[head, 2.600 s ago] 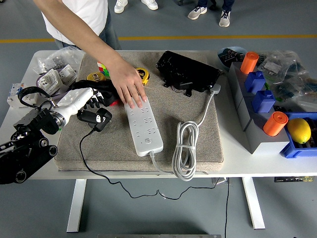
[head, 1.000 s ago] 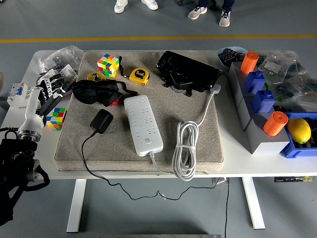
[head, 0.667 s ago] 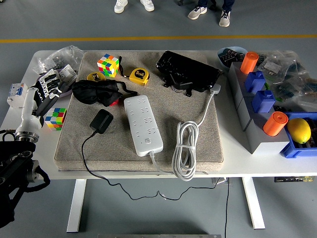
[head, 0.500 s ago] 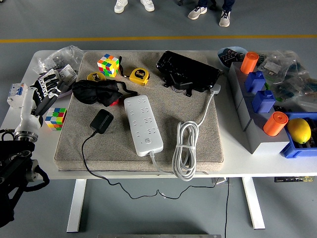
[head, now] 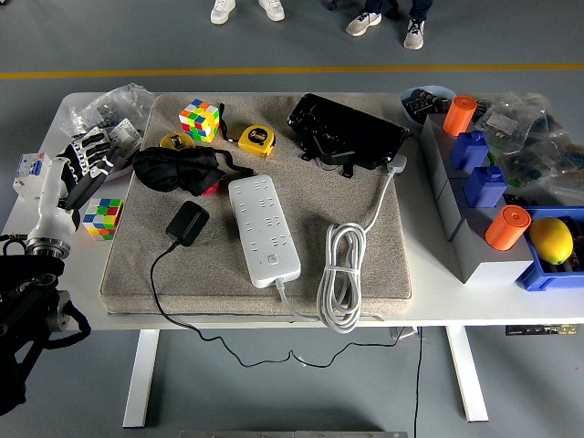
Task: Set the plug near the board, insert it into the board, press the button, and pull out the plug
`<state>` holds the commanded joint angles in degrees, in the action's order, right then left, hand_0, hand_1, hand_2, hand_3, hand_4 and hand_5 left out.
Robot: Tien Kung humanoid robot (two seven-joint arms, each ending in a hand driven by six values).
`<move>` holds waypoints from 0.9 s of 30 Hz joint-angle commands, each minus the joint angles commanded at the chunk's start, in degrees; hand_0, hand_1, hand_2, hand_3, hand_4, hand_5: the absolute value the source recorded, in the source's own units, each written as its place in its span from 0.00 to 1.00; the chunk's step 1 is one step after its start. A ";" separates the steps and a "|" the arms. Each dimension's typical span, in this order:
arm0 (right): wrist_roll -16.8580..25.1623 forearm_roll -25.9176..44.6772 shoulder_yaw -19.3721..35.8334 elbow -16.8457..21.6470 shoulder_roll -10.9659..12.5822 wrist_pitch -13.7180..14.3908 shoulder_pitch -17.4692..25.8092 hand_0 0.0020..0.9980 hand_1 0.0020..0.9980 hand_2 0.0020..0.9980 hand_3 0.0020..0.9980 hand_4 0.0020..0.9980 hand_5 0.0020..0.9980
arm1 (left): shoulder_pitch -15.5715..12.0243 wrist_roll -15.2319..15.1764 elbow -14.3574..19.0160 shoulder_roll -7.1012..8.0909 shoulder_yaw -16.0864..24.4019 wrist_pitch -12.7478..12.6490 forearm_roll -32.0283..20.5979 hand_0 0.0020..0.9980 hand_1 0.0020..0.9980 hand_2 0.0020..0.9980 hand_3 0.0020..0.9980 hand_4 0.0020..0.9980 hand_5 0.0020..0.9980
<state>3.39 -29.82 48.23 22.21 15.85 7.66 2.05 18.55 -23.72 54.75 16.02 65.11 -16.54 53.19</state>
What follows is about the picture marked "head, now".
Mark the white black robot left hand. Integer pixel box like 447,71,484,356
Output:
26,127,127,250

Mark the thin black plug cord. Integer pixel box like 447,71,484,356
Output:
150,244,397,369

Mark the white power strip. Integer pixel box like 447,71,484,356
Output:
227,177,302,289

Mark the white circuit breaker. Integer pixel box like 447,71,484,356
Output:
12,152,54,200

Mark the colourful puzzle cube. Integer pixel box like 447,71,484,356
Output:
81,197,125,241

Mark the purple bowl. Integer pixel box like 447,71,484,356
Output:
104,136,138,183

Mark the clear bag of parts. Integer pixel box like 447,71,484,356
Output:
68,81,157,138

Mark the black fabric pouch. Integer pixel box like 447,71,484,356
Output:
130,146,256,198

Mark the yellow black round tape measure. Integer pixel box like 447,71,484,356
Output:
158,131,196,151

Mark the white-sided puzzle cube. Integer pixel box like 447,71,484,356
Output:
178,99,222,144

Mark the white table leg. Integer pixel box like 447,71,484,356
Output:
444,326,490,423
121,328,161,429

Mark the person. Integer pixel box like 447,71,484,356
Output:
209,0,287,26
345,0,437,50

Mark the grey-brown mat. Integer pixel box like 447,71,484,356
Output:
99,93,414,320

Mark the black plastic tray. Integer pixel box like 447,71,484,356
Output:
287,93,411,180

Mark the blue bowl of circuit boards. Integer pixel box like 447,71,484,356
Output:
400,85,457,130

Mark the orange cylinder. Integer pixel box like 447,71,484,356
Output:
484,204,533,252
441,94,479,138

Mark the blue block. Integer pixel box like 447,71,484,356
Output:
450,130,492,173
463,165,509,209

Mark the clear bag of components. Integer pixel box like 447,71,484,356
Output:
495,136,584,206
472,92,571,154

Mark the blue bin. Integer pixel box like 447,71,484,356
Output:
515,205,584,293

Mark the yellow lemon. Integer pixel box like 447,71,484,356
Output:
528,216,575,266

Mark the black table control panel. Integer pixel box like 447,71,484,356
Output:
505,323,575,338

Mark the small white wall socket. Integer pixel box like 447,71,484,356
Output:
109,118,143,156

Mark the yellow tape measure with strap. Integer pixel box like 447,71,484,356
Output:
218,103,278,159

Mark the white power strip cord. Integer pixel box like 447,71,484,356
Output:
273,153,408,334

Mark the black hanging cable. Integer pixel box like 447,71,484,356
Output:
412,326,425,438

